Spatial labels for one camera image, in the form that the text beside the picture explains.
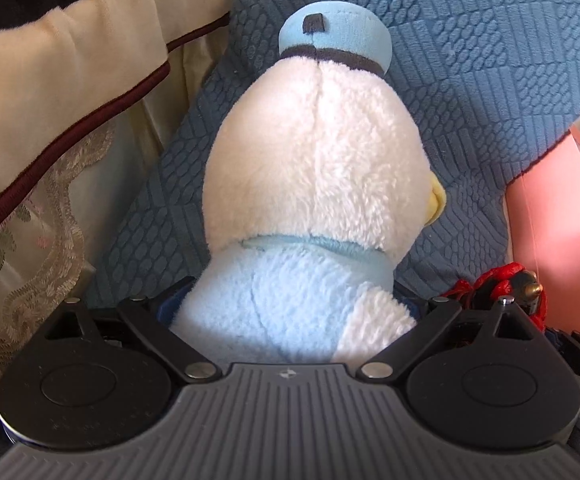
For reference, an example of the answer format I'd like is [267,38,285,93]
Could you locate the blue textured seat cover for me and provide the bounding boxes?
[85,0,580,311]

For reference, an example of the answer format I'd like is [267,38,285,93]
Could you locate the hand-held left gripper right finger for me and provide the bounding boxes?
[361,296,546,380]

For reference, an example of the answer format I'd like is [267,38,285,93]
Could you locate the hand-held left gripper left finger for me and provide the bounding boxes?
[44,277,222,383]

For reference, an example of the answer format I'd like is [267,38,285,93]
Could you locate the pink cardboard box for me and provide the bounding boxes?
[504,125,580,337]

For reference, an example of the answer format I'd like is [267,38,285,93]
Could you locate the cream bedspread with maroon trim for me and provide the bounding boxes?
[0,0,242,256]

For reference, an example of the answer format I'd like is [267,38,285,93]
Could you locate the white and blue plush duck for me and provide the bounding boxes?
[170,1,448,363]

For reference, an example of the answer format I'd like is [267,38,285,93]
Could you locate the black and red toy figure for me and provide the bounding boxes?
[442,260,551,333]

